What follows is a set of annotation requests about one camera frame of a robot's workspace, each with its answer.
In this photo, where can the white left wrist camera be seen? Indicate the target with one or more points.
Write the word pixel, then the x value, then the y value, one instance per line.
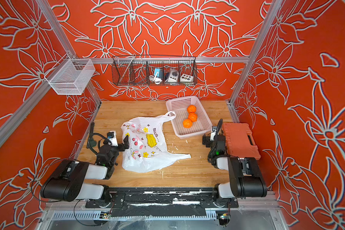
pixel 111 137

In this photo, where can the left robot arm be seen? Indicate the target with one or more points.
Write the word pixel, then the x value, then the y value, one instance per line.
pixel 67 182

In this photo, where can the blue white small box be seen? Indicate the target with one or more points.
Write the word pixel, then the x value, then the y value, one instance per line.
pixel 158 73

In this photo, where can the orange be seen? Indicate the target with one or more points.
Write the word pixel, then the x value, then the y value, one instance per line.
pixel 191 109
pixel 193 117
pixel 187 123

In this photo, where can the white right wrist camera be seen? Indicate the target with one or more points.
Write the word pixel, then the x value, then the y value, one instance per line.
pixel 213 133

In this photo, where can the white dotted cube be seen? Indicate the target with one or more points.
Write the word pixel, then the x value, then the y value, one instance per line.
pixel 185 78

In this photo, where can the white perforated plastic basket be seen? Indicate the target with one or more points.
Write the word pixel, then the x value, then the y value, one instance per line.
pixel 179 107

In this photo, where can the clear acrylic wall bin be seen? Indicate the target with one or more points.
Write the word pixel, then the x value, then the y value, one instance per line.
pixel 71 77

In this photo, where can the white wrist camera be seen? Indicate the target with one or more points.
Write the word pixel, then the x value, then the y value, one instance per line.
pixel 111 137
pixel 213 133

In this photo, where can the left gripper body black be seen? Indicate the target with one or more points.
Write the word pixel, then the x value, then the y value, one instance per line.
pixel 120 146

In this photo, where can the black wire wall basket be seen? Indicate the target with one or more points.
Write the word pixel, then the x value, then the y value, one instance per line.
pixel 138 70

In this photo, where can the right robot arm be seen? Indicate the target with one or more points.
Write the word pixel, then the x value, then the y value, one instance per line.
pixel 245 177

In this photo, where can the white grey adapter box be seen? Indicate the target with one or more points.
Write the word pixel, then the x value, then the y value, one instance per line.
pixel 172 76

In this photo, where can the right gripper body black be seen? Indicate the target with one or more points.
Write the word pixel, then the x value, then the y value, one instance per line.
pixel 208 140

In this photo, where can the red plastic tool case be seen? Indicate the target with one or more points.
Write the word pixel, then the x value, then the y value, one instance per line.
pixel 239 140

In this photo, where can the white printed plastic bag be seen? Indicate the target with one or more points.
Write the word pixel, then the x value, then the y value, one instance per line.
pixel 147 145

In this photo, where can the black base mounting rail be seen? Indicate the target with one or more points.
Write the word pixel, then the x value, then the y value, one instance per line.
pixel 164 202

